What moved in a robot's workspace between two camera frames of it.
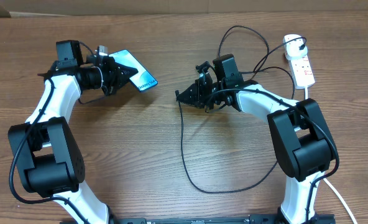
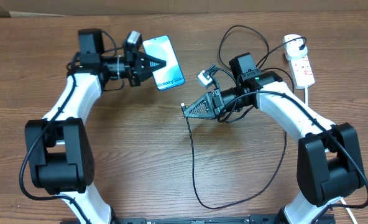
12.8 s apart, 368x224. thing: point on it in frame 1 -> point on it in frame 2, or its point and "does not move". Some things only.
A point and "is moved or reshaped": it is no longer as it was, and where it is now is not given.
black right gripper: [196, 89] -> [211, 100]
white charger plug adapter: [291, 48] does not move
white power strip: [302, 71] does not move
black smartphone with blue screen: [142, 79] is moved or reshaped
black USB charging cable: [266, 57] -> [261, 63]
